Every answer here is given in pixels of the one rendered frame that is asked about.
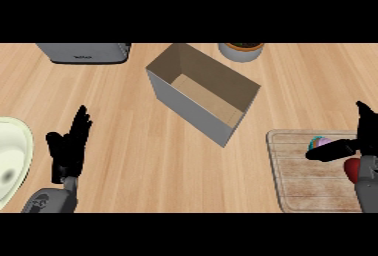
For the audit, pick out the grey toaster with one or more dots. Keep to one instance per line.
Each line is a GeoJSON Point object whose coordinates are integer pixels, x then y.
{"type": "Point", "coordinates": [84, 52]}

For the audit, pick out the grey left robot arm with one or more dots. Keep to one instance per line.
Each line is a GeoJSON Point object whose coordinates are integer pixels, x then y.
{"type": "Point", "coordinates": [53, 198]}

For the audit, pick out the pale cream sink basin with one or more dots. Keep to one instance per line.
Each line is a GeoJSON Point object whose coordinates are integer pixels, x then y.
{"type": "Point", "coordinates": [10, 160]}

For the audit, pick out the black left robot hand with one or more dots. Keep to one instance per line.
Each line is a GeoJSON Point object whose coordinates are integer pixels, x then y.
{"type": "Point", "coordinates": [72, 146]}

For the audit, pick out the pink frosted cupcake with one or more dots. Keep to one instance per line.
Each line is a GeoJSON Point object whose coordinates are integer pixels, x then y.
{"type": "Point", "coordinates": [319, 142]}

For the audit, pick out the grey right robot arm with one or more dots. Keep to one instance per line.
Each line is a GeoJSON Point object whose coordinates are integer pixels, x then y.
{"type": "Point", "coordinates": [367, 186]}

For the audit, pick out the open cardboard box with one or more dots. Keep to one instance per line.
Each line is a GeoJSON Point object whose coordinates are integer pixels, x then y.
{"type": "Point", "coordinates": [202, 93]}

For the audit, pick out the pale wooden cutting board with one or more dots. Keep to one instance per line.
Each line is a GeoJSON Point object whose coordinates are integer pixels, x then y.
{"type": "Point", "coordinates": [314, 176]}

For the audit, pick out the grey plant pot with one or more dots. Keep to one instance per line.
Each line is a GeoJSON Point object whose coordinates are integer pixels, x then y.
{"type": "Point", "coordinates": [240, 51]}

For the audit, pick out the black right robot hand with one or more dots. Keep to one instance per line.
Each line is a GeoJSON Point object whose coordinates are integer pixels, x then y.
{"type": "Point", "coordinates": [339, 149]}

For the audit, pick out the red apple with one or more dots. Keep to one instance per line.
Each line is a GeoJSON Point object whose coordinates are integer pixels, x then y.
{"type": "Point", "coordinates": [351, 170]}

